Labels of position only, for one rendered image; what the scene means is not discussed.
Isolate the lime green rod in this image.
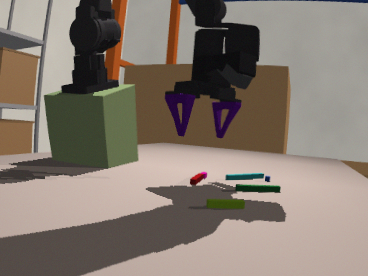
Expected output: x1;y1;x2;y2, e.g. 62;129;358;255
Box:
206;199;245;209

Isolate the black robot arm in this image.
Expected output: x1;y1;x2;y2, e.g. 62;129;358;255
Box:
61;0;260;94

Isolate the turquoise rod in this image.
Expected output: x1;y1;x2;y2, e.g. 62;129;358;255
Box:
226;173;264;180

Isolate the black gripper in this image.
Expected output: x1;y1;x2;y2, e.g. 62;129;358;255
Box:
165;54;242;138

